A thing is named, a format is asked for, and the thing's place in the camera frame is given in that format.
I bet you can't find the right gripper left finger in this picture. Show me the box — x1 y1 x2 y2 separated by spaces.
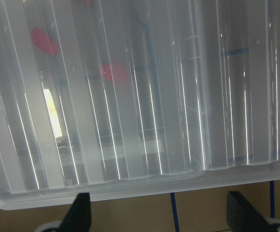
59 193 91 232

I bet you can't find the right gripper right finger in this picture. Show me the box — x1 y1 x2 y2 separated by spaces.
226 191 272 232

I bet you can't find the clear ribbed box lid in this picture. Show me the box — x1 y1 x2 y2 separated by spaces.
0 0 280 210

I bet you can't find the red block box centre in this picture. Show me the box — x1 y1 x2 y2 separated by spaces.
30 26 59 56

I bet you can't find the red block upper left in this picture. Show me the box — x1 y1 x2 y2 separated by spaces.
99 63 129 84

